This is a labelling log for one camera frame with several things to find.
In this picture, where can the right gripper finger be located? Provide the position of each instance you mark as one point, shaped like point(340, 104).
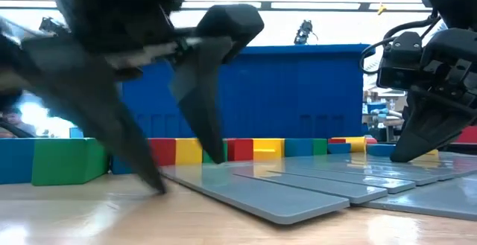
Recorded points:
point(428, 133)

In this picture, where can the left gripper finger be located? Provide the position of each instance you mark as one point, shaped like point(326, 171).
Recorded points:
point(97, 111)
point(203, 100)

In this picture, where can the long green block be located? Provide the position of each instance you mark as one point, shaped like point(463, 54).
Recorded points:
point(225, 150)

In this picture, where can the green arch block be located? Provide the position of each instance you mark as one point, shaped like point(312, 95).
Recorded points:
point(67, 161)

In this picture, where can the blue plastic bin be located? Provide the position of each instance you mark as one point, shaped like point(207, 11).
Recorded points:
point(298, 88)

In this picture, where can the yellow cube block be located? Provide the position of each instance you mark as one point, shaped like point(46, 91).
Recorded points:
point(432, 152)

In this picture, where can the overhead light bar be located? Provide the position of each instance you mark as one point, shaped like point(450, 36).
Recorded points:
point(265, 5)

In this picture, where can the pale blue background machine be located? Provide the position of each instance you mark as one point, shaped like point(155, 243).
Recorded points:
point(384, 116)

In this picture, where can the blue rectangular block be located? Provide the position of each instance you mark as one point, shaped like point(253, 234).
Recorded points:
point(380, 150)
point(121, 166)

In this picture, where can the red rounded block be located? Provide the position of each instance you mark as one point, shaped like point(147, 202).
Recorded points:
point(371, 140)

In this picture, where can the blue background box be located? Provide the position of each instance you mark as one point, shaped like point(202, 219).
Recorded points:
point(376, 108)

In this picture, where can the yellow cylinder block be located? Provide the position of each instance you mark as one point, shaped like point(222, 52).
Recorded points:
point(356, 144)

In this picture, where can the person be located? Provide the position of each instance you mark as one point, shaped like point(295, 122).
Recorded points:
point(15, 120)

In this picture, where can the yellow hanging hook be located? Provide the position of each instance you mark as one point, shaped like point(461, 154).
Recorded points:
point(381, 9)

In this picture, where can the blue cube block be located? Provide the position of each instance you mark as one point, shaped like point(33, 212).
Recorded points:
point(338, 148)
point(298, 147)

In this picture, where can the green cube block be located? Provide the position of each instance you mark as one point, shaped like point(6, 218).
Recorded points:
point(320, 146)

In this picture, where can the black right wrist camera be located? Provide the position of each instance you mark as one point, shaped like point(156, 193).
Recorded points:
point(398, 62)

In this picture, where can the black ceiling camera mount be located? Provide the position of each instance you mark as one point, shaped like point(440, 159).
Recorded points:
point(305, 31)

